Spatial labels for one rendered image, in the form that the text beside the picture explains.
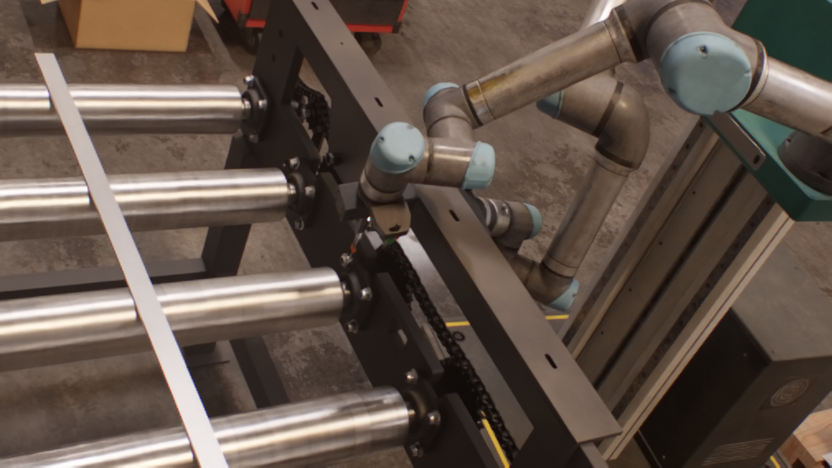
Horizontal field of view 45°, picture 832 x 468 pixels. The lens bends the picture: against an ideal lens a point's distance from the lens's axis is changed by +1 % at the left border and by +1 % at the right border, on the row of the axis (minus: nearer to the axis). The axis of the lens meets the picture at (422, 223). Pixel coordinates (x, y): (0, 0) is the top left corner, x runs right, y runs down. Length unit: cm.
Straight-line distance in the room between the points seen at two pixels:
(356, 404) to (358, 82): 64
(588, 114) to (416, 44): 280
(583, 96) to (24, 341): 106
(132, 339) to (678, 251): 131
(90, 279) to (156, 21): 161
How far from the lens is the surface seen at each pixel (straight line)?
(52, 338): 170
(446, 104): 162
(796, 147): 189
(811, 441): 323
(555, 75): 160
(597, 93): 190
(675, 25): 151
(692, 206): 240
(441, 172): 151
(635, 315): 256
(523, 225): 202
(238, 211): 202
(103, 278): 257
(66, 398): 276
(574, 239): 200
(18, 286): 253
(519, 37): 510
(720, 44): 146
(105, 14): 390
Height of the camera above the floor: 217
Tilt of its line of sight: 37 degrees down
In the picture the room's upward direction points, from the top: 24 degrees clockwise
